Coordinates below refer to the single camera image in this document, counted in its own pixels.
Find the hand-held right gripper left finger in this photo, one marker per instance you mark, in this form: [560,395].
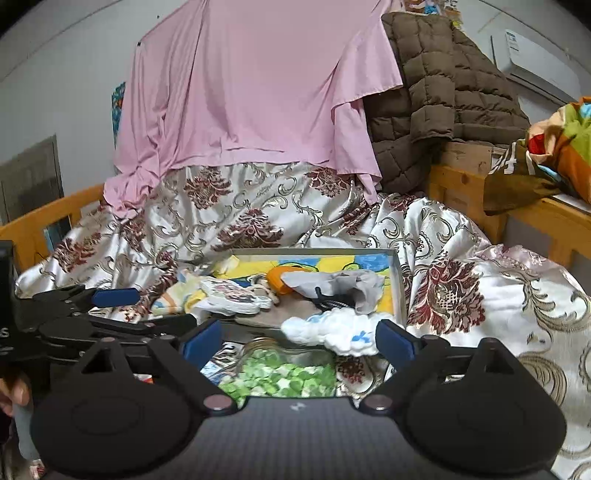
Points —
[203,344]

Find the white air conditioner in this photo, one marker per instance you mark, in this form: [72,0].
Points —
[540,60]

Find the pink bed sheet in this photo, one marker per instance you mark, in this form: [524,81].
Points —
[254,92]

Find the grey framed panel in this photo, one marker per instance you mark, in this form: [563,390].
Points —
[32,180]

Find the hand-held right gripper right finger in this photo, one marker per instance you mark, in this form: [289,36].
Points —
[395,341]

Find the grey metal tin box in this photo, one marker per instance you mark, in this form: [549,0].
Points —
[399,286]

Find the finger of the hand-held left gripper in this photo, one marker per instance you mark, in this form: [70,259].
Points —
[138,328]
[115,297]

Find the brown quilted jacket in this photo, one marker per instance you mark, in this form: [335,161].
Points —
[438,92]

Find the brown printed cloth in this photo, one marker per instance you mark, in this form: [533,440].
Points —
[517,189]

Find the black fabric item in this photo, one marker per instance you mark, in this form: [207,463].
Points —
[334,302]

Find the grey face mask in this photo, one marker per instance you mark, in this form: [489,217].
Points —
[351,284]

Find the colourful wall poster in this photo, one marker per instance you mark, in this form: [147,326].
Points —
[429,7]
[118,110]

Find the striped towel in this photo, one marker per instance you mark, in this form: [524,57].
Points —
[178,295]

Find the floral satin bedspread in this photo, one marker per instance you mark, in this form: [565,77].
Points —
[461,277]

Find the colourful patchwork cloth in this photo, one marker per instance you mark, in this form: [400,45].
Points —
[568,138]

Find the wooden bed frame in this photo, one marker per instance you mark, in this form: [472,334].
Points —
[568,217]

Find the cartoon crayon drawing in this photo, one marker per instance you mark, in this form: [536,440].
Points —
[369,267]

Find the white sock with blue print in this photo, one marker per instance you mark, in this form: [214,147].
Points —
[323,330]

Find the person's left hand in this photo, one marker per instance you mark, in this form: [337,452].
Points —
[16,392]

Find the person's left forearm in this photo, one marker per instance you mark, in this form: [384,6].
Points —
[25,434]

